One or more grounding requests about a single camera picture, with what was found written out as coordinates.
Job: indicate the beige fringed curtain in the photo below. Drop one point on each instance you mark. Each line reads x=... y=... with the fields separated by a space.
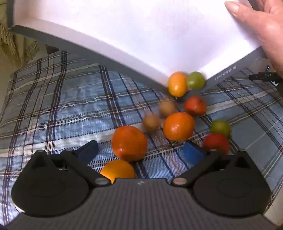
x=13 y=46

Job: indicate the brown kiwi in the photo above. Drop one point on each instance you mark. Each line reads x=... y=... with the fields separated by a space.
x=151 y=122
x=167 y=108

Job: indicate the blue plaid blanket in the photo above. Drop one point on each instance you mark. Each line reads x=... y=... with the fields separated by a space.
x=55 y=106

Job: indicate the person's right hand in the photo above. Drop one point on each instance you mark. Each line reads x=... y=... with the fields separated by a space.
x=265 y=24

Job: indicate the yellow-orange lemon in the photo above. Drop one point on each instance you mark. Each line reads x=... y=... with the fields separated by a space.
x=176 y=85

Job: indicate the small orange tangerine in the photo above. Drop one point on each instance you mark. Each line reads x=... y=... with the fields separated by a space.
x=117 y=170

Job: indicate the bright red apple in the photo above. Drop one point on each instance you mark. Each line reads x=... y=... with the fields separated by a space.
x=215 y=143

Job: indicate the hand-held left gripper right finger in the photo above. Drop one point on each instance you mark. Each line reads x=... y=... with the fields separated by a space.
x=192 y=153

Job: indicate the green lime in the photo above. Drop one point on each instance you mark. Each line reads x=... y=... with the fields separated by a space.
x=220 y=127
x=197 y=80

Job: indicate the orange-red apple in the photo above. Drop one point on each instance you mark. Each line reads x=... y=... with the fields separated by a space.
x=194 y=106

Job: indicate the grey box with white inside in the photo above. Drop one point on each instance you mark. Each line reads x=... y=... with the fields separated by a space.
x=132 y=33

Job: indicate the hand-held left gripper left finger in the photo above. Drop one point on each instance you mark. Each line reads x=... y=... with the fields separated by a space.
x=88 y=151

